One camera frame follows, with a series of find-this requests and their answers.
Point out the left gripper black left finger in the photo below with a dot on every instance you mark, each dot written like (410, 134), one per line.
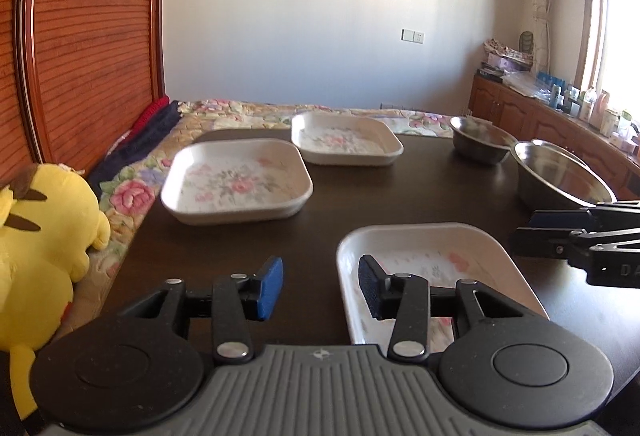
(229, 304)

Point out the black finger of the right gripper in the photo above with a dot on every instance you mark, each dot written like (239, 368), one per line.
(602, 215)
(576, 246)

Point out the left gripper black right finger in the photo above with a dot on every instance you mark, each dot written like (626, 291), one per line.
(489, 327)

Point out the floral white square plate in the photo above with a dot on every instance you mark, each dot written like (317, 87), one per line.
(440, 253)
(324, 138)
(226, 181)

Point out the large steel bowl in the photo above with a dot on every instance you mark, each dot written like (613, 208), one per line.
(549, 179)

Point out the wooden sideboard cabinet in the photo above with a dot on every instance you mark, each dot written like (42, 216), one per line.
(528, 118)

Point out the small steel bowl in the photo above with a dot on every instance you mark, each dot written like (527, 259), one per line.
(480, 141)

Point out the floral bed quilt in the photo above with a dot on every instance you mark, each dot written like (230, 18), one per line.
(129, 196)

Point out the dark blue blanket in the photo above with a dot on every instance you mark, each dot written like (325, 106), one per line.
(130, 150)

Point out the yellow plush toy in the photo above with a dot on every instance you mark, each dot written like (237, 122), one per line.
(49, 218)

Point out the red pillow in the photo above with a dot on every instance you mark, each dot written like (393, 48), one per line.
(146, 116)

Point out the white wall socket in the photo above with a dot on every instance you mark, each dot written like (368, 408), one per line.
(412, 36)

